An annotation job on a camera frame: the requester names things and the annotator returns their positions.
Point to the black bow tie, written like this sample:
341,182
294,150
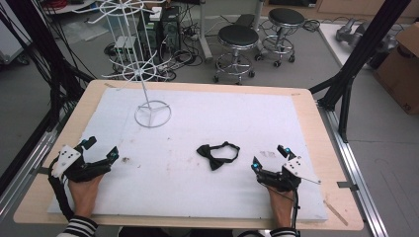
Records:
215,162

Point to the person's left hand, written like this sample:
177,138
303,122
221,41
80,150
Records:
84,194

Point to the thin wooden stick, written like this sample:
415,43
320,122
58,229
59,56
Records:
336,213

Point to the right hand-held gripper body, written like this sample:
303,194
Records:
293,169

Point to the person's dark lap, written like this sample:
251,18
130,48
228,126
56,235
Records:
174,232

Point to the black computer tower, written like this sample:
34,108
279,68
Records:
171,31

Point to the black metal frame post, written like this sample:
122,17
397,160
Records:
36,36
359,56

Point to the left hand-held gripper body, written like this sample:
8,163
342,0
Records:
67,161

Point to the person's left striped sleeve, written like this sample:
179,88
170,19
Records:
79,227

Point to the person's striped sleeve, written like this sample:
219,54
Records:
283,232
79,227

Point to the person's right striped sleeve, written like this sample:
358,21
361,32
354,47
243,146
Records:
283,232

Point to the white foam mat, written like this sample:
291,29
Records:
197,125

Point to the aluminium rail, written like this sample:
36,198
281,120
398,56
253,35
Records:
352,164
29,158

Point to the white power strip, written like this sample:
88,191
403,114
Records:
155,14

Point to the person's right hand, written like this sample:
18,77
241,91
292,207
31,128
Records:
282,207

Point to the grey tape strip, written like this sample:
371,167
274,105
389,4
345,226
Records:
347,185

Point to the brown cardboard box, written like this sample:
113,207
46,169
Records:
400,72

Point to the black round stool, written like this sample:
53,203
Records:
237,36
286,17

